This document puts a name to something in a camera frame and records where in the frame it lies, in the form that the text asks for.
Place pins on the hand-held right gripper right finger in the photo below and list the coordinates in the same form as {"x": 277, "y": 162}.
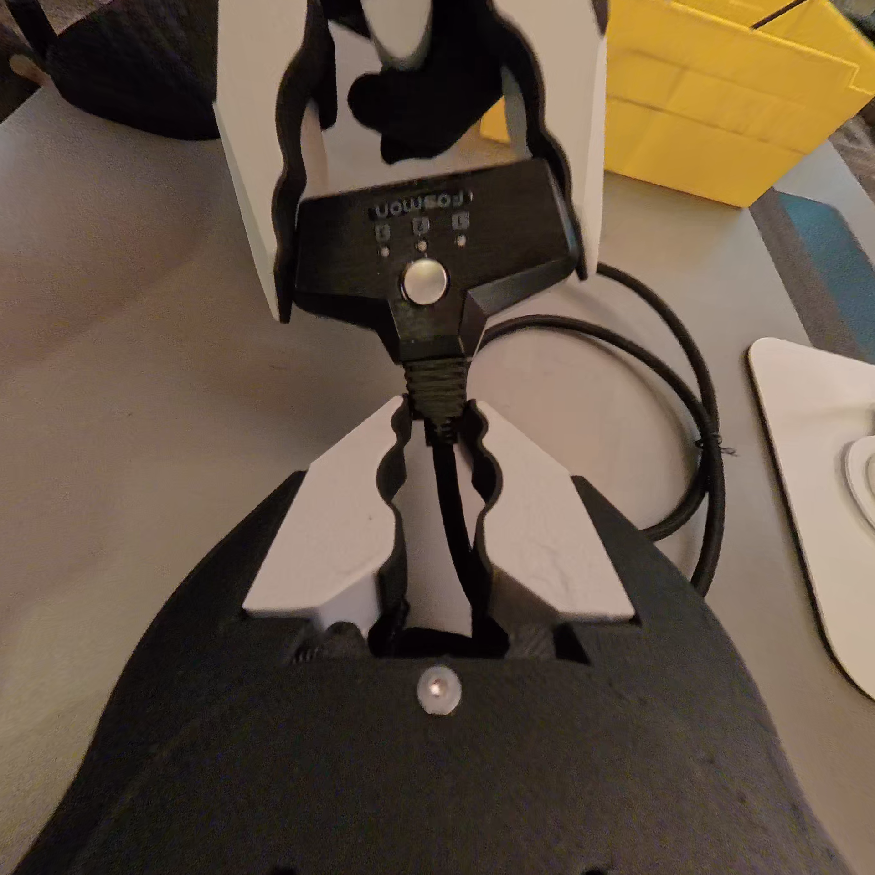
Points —
{"x": 554, "y": 547}

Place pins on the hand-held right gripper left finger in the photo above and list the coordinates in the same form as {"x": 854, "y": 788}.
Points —
{"x": 321, "y": 540}

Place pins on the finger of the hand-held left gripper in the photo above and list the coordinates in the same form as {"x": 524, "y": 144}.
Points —
{"x": 581, "y": 102}
{"x": 249, "y": 102}

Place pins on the yellow plastic bin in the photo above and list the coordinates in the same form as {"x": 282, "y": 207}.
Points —
{"x": 683, "y": 102}

